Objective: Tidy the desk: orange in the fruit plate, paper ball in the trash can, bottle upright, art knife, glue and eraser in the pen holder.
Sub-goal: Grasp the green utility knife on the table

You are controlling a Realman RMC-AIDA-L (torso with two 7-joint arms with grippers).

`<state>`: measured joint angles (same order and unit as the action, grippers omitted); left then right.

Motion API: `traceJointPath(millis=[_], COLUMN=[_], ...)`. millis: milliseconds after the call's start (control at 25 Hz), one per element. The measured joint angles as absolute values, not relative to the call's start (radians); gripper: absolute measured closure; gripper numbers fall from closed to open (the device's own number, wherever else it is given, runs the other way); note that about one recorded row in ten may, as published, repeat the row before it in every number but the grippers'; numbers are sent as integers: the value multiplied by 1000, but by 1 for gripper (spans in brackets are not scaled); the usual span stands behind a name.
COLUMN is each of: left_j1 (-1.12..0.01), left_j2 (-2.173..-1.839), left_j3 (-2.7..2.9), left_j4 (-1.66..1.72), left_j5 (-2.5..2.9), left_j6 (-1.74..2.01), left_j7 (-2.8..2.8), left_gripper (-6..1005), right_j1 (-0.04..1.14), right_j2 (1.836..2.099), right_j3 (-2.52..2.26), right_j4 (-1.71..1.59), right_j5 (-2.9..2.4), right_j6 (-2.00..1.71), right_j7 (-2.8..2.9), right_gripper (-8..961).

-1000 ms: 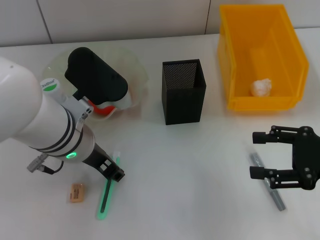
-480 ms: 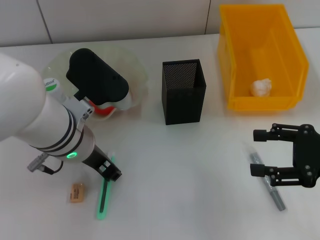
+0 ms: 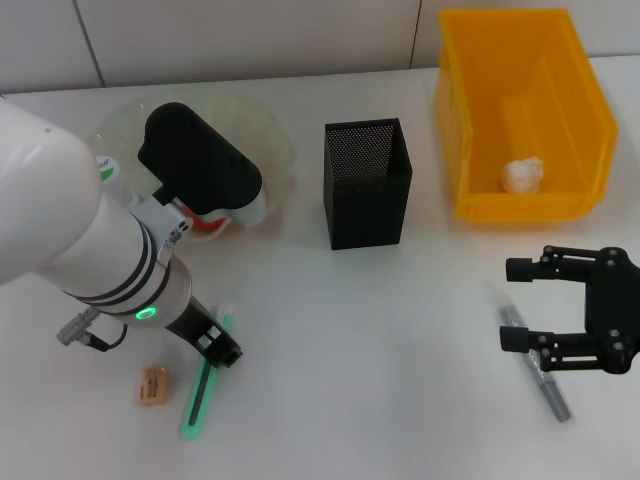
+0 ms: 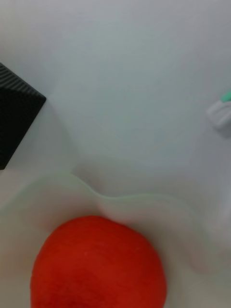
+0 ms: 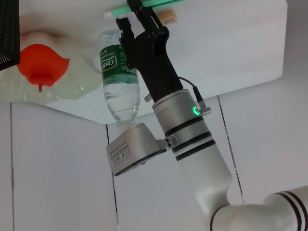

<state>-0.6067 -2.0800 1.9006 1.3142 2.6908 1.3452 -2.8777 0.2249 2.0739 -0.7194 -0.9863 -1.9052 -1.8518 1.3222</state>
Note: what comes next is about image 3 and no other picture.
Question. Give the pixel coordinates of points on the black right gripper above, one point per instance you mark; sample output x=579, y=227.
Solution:
x=615, y=310

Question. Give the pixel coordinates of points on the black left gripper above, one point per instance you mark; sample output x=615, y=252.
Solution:
x=192, y=317

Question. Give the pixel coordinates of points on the green utility knife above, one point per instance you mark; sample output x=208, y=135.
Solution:
x=195, y=400

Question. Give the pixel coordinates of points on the small tan eraser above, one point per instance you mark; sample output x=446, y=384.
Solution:
x=154, y=386

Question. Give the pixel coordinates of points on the orange fruit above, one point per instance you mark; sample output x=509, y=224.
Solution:
x=205, y=225

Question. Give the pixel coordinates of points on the white paper ball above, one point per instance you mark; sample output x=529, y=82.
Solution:
x=522, y=175

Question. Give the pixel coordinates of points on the clear green-label water bottle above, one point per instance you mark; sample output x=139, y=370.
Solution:
x=107, y=172

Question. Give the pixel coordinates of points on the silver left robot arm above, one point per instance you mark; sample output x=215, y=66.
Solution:
x=50, y=200

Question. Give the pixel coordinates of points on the grey marker pen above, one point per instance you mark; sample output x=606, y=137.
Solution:
x=552, y=395

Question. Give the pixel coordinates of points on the black mesh pen holder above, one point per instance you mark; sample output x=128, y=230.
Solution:
x=365, y=210

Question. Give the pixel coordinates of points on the clear glass fruit plate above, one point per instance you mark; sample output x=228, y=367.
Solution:
x=270, y=145

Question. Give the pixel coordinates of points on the yellow plastic bin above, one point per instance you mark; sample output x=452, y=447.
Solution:
x=525, y=100

